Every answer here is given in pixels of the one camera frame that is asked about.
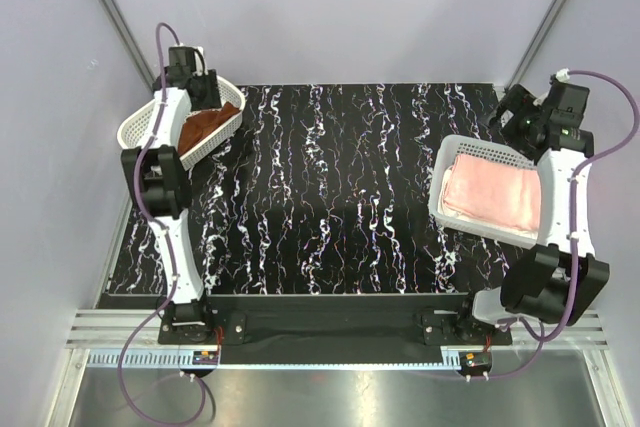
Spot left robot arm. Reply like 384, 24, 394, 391
121, 44, 216, 343

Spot pink towel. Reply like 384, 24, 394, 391
444, 154, 541, 231

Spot controller board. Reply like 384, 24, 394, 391
459, 351, 493, 376
191, 347, 221, 367

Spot white perforated basket right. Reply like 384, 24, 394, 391
428, 135, 541, 248

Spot left controller board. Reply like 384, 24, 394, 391
191, 347, 221, 367

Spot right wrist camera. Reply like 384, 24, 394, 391
549, 68, 571, 85

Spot white perforated basket left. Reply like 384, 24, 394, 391
116, 76, 246, 170

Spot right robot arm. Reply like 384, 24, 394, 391
453, 80, 610, 344

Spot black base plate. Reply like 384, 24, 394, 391
158, 294, 512, 368

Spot white towel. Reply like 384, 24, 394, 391
437, 167, 537, 241

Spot brown towel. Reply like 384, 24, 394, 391
177, 102, 240, 155

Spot white perforated basket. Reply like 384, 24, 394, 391
116, 76, 246, 170
428, 135, 541, 248

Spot right controller board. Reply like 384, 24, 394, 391
459, 351, 493, 376

